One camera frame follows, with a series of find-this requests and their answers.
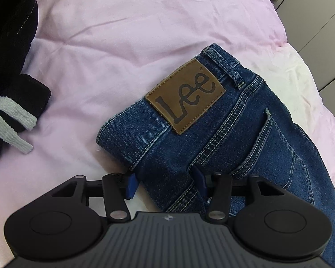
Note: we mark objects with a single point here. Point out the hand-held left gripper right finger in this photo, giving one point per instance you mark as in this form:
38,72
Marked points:
200,179

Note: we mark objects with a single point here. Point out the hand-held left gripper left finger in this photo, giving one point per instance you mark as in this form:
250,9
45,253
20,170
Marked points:
131,187

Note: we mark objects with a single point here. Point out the blue denim pants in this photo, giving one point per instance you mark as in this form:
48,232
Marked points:
240,134

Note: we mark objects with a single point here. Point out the pink bed sheet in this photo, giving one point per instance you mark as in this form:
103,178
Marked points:
122,42

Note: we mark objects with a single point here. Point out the white wardrobe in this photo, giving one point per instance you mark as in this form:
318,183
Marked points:
315,14

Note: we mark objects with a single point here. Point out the black garment white stitching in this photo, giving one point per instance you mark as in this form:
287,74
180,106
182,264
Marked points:
8,25

